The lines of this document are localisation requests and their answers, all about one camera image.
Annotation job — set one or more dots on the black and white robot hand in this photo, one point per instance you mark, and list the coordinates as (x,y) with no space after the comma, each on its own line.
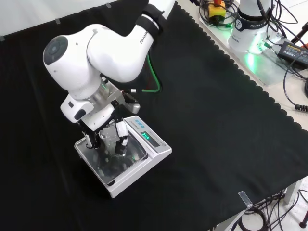
(101,119)

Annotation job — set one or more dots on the white electronic balance steel pan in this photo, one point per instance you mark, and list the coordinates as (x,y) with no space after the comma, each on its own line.
(144,154)

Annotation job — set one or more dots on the black bench cloth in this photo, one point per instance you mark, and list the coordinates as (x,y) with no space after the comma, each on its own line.
(204,120)

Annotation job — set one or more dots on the white table leg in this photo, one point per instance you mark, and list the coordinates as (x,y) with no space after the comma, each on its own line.
(293,191)

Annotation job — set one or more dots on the yellow stop button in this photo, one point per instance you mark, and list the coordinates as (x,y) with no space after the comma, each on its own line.
(216,9)

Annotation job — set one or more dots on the clear tape strip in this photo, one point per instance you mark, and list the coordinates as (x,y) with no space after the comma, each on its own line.
(245,199)

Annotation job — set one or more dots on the clear glass 100 mL beaker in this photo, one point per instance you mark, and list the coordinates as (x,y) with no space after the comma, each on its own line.
(111,140)

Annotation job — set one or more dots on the black tripod leg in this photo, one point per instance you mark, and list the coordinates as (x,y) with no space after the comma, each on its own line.
(299,33)

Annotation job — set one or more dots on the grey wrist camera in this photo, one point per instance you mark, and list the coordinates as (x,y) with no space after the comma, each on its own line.
(132,104)

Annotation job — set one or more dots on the black power adapter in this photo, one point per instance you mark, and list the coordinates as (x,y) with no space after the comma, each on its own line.
(293,53)

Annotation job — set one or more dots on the pale base board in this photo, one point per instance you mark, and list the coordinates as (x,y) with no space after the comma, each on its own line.
(272,69)

